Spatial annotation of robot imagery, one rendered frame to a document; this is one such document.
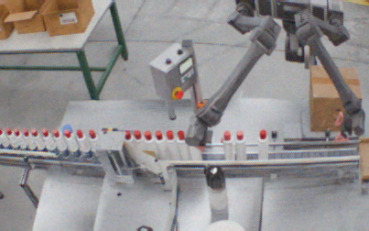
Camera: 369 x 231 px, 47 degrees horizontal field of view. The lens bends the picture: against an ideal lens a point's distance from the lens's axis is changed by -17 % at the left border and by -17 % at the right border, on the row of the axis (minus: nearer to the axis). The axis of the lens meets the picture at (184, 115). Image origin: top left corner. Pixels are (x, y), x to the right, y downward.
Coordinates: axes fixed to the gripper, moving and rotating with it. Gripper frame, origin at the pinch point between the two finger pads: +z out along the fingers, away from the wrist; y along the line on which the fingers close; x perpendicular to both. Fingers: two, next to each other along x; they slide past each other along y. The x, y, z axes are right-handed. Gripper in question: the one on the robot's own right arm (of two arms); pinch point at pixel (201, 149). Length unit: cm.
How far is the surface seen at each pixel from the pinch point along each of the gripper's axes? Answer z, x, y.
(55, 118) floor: 119, 123, -156
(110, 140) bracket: 4.5, 7.5, -43.8
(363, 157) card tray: 35, 21, 86
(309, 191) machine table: 35, 1, 51
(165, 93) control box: -15.1, 18.3, -16.2
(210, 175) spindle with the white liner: 1.2, -12.4, 4.6
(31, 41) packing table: 41, 139, -162
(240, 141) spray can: 13.9, 16.2, 14.4
